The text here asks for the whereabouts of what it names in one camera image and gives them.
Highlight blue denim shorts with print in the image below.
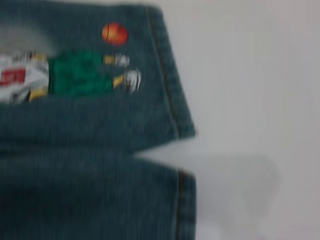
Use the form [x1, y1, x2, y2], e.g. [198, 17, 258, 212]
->
[0, 0, 200, 240]

